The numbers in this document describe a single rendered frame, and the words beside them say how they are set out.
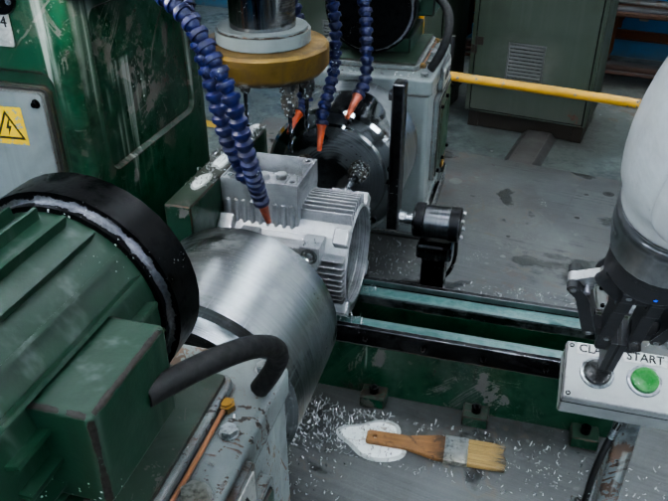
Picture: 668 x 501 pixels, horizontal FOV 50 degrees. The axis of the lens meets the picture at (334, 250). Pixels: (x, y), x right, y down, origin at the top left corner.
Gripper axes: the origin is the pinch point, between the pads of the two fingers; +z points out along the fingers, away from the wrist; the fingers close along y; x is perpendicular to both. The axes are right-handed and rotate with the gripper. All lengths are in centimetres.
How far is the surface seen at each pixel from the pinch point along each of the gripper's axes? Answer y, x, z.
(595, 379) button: 0.3, 1.1, 7.4
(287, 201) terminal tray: 43.4, -20.3, 13.1
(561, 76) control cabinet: -4, -259, 231
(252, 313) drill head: 37.0, 4.8, -3.6
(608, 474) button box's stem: -4.2, 7.1, 22.4
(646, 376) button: -4.9, -0.3, 7.3
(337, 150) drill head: 43, -41, 28
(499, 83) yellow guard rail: 25, -201, 177
